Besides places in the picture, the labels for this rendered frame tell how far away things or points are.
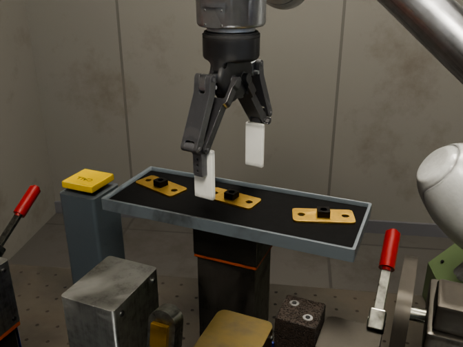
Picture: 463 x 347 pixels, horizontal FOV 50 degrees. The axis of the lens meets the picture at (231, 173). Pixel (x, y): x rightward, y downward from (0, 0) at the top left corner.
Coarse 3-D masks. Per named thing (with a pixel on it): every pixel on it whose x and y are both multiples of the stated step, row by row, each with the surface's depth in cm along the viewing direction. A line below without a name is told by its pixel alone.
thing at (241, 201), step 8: (216, 192) 76; (224, 192) 73; (232, 192) 74; (216, 200) 73; (224, 200) 73; (232, 200) 73; (240, 200) 73; (248, 200) 73; (256, 200) 73; (248, 208) 70
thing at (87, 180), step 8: (72, 176) 82; (80, 176) 82; (88, 176) 82; (96, 176) 82; (104, 176) 82; (112, 176) 83; (64, 184) 80; (72, 184) 79; (80, 184) 79; (88, 184) 79; (96, 184) 79; (104, 184) 81; (88, 192) 78
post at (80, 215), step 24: (72, 192) 81; (96, 192) 81; (72, 216) 81; (96, 216) 79; (120, 216) 86; (72, 240) 83; (96, 240) 81; (120, 240) 87; (72, 264) 85; (96, 264) 83
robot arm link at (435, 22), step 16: (384, 0) 103; (400, 0) 100; (416, 0) 98; (432, 0) 97; (448, 0) 97; (400, 16) 102; (416, 16) 99; (432, 16) 97; (448, 16) 96; (416, 32) 101; (432, 32) 98; (448, 32) 96; (432, 48) 100; (448, 48) 97; (448, 64) 99
